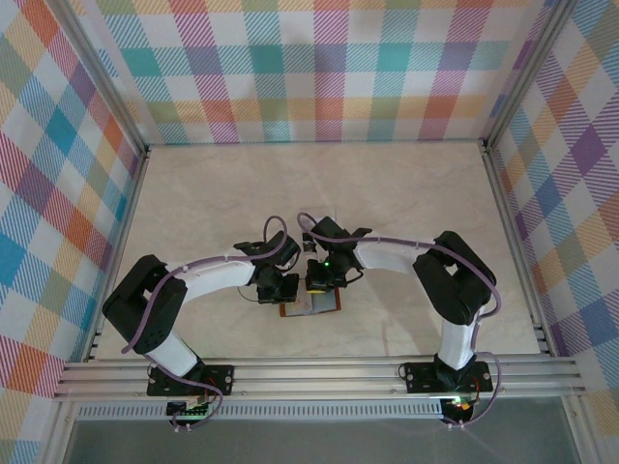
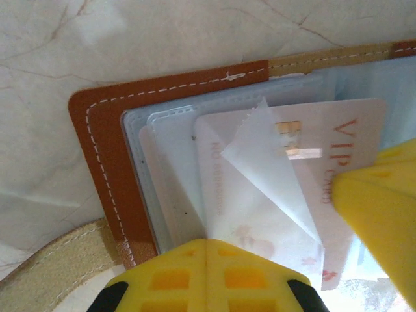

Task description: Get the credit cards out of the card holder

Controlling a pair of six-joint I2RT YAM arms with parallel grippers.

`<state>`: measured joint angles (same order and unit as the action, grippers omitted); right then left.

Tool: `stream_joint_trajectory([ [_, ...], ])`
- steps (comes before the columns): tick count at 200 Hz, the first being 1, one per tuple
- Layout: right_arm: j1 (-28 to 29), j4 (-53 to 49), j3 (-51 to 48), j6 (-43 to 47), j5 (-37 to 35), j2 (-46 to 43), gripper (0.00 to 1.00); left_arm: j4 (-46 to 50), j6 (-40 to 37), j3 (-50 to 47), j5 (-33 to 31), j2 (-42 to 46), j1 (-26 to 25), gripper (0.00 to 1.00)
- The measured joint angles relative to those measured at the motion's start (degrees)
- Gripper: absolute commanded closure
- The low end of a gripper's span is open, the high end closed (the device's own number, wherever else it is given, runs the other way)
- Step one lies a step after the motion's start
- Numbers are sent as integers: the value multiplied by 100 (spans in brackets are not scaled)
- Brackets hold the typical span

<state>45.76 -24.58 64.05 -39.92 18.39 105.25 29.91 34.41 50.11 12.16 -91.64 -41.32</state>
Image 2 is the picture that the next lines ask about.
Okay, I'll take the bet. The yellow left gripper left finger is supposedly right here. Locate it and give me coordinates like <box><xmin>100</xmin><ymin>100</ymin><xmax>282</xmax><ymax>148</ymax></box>
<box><xmin>87</xmin><ymin>239</ymin><xmax>206</xmax><ymax>312</ymax></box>

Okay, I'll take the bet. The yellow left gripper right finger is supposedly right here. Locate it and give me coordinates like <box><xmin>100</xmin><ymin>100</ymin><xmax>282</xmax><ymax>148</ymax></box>
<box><xmin>205</xmin><ymin>239</ymin><xmax>324</xmax><ymax>312</ymax></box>

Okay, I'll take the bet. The brown leather card holder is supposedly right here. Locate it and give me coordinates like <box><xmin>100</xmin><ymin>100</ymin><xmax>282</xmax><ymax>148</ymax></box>
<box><xmin>0</xmin><ymin>38</ymin><xmax>416</xmax><ymax>312</ymax></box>

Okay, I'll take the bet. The white VIP card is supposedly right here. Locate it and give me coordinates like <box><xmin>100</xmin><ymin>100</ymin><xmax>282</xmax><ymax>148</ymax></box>
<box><xmin>194</xmin><ymin>98</ymin><xmax>388</xmax><ymax>292</ymax></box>

